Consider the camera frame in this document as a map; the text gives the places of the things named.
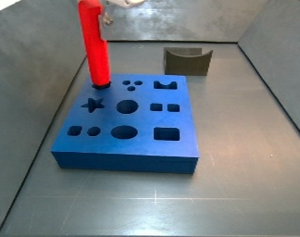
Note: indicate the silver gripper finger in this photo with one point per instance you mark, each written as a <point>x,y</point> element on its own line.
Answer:
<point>105,19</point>

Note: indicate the red hexagon prism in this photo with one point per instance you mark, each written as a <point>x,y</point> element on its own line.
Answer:
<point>96,47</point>

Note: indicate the blue foam shape board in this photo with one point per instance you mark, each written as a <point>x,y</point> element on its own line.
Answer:
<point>131,127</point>

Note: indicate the black curved holder stand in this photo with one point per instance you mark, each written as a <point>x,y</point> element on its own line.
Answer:
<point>186,61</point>

